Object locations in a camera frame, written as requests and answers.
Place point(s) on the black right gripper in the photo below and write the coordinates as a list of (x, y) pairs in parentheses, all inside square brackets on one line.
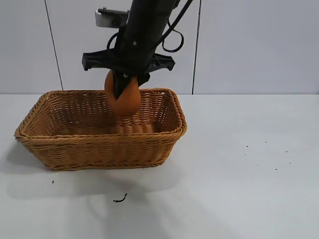
[(134, 56)]

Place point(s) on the orange citrus fruit with knob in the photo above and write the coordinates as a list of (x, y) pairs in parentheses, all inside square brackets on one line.
[(127, 104)]

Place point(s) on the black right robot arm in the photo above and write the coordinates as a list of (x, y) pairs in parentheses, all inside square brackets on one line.
[(149, 15)]

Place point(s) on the brown woven wicker basket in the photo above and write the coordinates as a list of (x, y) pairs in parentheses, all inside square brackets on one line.
[(99, 152)]

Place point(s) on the small black stem scrap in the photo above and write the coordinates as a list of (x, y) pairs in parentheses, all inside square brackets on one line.
[(121, 198)]

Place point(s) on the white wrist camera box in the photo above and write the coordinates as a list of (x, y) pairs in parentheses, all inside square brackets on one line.
[(109, 18)]

